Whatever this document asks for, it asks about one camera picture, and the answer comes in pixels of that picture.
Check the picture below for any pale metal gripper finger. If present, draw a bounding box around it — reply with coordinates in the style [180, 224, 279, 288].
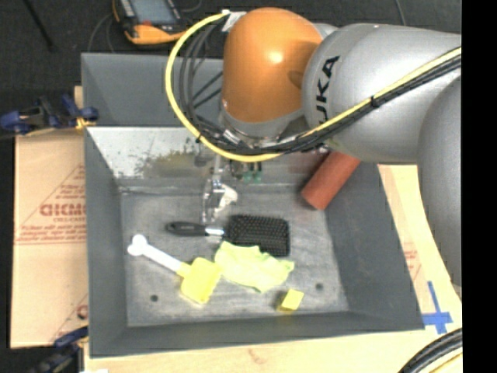
[201, 186, 214, 225]
[213, 183, 238, 220]

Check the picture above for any black hair brush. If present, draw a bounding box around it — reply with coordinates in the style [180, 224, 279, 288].
[165, 214, 292, 259]

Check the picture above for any yellow-green cloth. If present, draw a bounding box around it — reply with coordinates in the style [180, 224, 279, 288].
[214, 240, 296, 295]

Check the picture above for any red-brown cylinder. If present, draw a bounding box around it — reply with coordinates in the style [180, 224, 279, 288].
[300, 151, 362, 211]

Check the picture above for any small yellow sponge block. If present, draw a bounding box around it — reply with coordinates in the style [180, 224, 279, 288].
[276, 288, 305, 312]

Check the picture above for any grey metal bin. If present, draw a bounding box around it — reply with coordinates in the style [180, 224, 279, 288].
[80, 52, 426, 357]

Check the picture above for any brown cardboard board, red print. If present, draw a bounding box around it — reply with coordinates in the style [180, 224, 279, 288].
[9, 128, 430, 350]

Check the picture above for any yellow brush with white handle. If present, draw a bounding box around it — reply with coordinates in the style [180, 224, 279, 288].
[127, 233, 225, 305]

